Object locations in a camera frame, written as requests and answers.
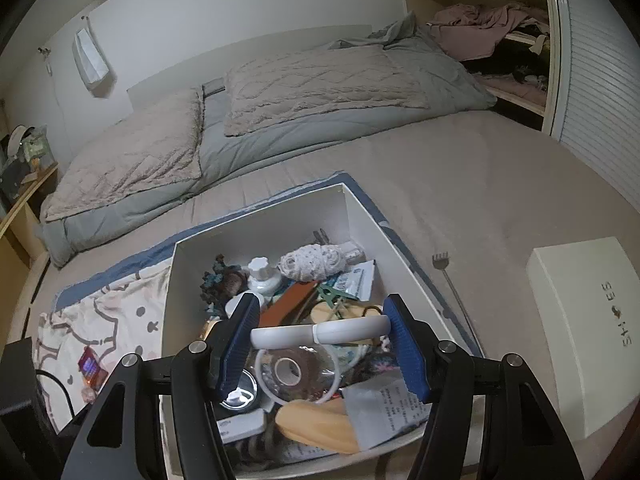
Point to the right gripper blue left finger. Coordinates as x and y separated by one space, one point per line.
119 437

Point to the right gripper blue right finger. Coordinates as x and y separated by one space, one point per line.
523 437

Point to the white remote control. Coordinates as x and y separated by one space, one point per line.
242 426

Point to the black round tin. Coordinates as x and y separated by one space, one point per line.
245 396

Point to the white teal paper packet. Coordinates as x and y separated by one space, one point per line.
381 408

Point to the bag of pink snacks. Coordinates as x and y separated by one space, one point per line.
88 395

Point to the red cigarette pack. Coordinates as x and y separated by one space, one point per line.
91 370

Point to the cartoon bear blanket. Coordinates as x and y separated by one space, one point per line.
150 302

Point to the white shoe box lid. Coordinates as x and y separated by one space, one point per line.
587 295

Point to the dark blue figurine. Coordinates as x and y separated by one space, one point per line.
221 284

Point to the metal back scratcher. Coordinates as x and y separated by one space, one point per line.
441 262

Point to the clear tape roll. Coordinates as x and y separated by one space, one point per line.
306 373

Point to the wooden side shelf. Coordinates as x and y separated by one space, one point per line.
24 259

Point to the brown leather case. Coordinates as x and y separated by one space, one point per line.
293 298

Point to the white plastic bottle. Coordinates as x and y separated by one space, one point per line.
263 278

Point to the green hair clip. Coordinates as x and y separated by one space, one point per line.
335 299

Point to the white knitted cloth ball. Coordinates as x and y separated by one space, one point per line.
312 263

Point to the left beige quilted blanket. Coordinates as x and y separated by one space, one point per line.
152 147

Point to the beige quilted blanket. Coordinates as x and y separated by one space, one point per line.
270 91
152 147

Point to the white cap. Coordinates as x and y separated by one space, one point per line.
15 148

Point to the white louvered door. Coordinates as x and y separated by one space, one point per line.
597 109

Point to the grey folded duvet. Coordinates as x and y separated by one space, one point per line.
449 88

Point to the white headboard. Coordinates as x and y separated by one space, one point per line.
215 63

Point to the right beige quilted blanket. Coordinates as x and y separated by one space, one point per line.
270 91

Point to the pink clothes pile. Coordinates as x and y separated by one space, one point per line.
468 32

